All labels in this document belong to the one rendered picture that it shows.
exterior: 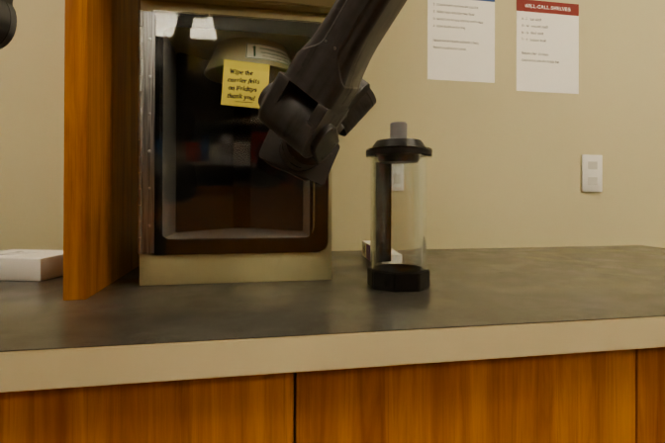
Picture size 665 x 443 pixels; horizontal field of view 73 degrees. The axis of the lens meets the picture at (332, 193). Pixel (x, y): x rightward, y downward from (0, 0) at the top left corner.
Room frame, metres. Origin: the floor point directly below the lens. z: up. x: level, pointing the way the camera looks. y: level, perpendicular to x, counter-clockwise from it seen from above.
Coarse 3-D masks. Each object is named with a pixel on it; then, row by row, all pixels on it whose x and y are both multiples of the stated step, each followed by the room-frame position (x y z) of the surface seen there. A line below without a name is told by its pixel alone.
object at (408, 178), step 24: (384, 168) 0.70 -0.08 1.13; (408, 168) 0.69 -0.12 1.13; (384, 192) 0.70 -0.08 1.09; (408, 192) 0.69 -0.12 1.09; (384, 216) 0.70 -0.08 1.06; (408, 216) 0.69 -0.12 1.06; (384, 240) 0.70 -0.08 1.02; (408, 240) 0.69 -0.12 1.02; (384, 264) 0.70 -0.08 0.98; (408, 264) 0.69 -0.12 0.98
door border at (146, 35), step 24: (144, 24) 0.72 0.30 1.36; (144, 48) 0.72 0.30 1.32; (144, 72) 0.72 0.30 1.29; (144, 96) 0.72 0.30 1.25; (144, 120) 0.72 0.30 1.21; (144, 144) 0.72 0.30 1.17; (144, 168) 0.72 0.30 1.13; (144, 192) 0.72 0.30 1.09; (144, 216) 0.72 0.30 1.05; (144, 240) 0.72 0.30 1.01
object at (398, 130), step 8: (392, 128) 0.73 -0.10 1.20; (400, 128) 0.72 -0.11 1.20; (392, 136) 0.73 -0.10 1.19; (400, 136) 0.72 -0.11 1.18; (376, 144) 0.72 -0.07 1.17; (384, 144) 0.70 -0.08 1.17; (392, 144) 0.70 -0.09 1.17; (400, 144) 0.69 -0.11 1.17; (408, 144) 0.69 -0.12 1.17; (416, 144) 0.70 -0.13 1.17; (424, 144) 0.72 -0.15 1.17
